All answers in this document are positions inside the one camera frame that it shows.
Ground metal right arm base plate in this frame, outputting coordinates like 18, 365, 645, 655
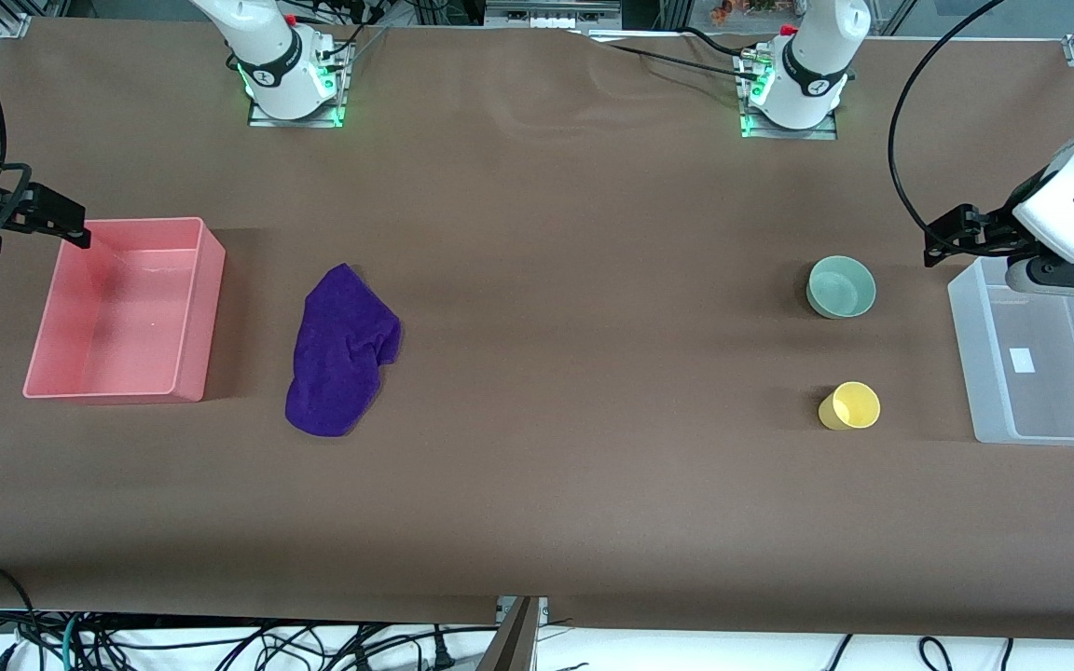
246, 42, 349, 130

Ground tangled black floor cables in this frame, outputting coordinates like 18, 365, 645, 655
80, 623, 501, 671

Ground long black table cable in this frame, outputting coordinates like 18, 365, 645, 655
574, 32, 762, 85

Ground translucent white plastic bin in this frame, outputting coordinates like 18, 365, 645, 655
947, 253, 1074, 446

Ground black base cable bundle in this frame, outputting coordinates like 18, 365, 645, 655
299, 0, 393, 74

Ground short black table cable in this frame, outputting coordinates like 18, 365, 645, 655
682, 26, 766, 59

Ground grey background frame rail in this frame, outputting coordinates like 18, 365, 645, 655
484, 0, 624, 31

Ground pink plastic bin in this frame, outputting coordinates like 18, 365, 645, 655
22, 217, 227, 404

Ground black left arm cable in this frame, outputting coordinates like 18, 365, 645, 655
888, 0, 1013, 258

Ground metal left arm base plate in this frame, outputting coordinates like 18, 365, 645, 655
737, 48, 839, 142

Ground aluminium frame profile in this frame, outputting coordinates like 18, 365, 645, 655
476, 596, 549, 671

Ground teal cable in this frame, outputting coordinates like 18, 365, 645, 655
58, 613, 83, 671

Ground pale green bowl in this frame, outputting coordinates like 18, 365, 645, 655
806, 255, 877, 321

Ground purple cloth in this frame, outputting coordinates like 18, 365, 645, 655
284, 263, 403, 438

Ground brown table cover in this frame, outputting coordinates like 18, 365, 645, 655
0, 17, 1074, 642

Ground yellow plastic cup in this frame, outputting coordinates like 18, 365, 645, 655
818, 381, 881, 431

